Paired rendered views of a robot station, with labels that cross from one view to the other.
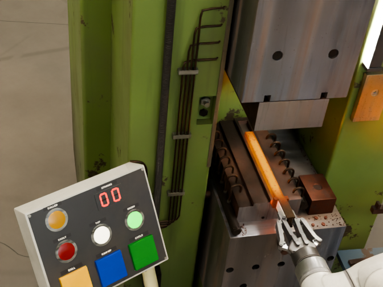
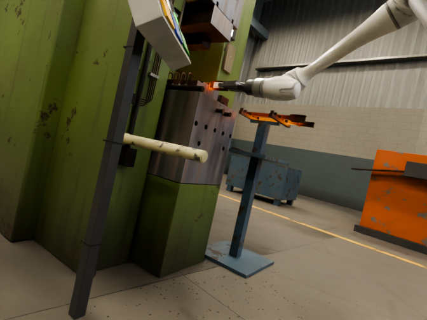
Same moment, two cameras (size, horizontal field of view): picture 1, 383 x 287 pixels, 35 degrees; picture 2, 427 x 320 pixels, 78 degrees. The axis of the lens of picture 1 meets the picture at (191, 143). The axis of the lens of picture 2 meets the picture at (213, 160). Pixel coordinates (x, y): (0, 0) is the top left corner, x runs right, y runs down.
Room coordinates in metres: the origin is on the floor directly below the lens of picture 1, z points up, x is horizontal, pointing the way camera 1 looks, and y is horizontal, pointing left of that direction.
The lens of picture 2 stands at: (0.23, 0.58, 0.63)
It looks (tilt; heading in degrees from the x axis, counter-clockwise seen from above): 1 degrees down; 319
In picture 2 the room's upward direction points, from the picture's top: 13 degrees clockwise
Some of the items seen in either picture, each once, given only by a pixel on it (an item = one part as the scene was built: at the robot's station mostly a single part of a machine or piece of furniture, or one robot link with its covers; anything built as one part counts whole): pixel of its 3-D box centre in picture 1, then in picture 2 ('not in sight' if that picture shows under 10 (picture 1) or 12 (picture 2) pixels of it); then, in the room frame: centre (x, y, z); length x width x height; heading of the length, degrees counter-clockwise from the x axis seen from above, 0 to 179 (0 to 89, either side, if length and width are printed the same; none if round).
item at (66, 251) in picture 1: (66, 251); not in sight; (0.99, 0.28, 1.09); 0.05 x 0.03 x 0.04; 106
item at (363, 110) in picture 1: (371, 96); (229, 58); (1.57, -0.53, 1.27); 0.09 x 0.02 x 0.17; 106
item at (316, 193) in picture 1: (315, 193); (215, 101); (1.46, -0.41, 0.95); 0.12 x 0.09 x 0.07; 16
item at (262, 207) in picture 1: (249, 165); (178, 89); (1.56, -0.20, 0.96); 0.42 x 0.20 x 0.09; 16
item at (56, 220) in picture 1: (56, 220); not in sight; (1.02, 0.30, 1.16); 0.05 x 0.03 x 0.04; 106
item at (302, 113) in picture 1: (267, 73); (192, 27); (1.56, -0.20, 1.32); 0.42 x 0.20 x 0.10; 16
